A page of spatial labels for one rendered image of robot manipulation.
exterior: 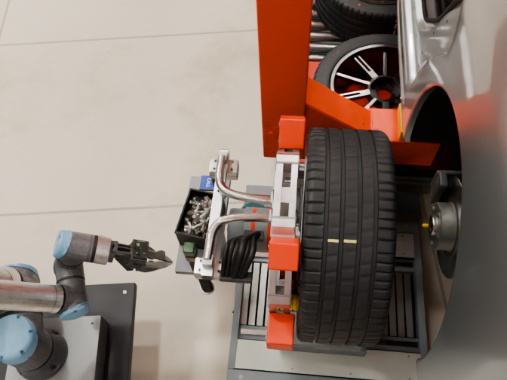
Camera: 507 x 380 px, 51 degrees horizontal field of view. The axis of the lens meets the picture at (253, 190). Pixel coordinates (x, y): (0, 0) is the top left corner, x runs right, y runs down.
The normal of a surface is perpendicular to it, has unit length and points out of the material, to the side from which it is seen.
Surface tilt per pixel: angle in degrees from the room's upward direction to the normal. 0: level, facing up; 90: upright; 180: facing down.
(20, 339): 6
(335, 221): 19
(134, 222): 0
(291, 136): 45
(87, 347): 0
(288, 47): 90
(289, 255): 35
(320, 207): 13
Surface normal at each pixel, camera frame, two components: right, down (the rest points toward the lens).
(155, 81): -0.04, -0.49
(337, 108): 0.55, -0.36
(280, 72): -0.09, 0.87
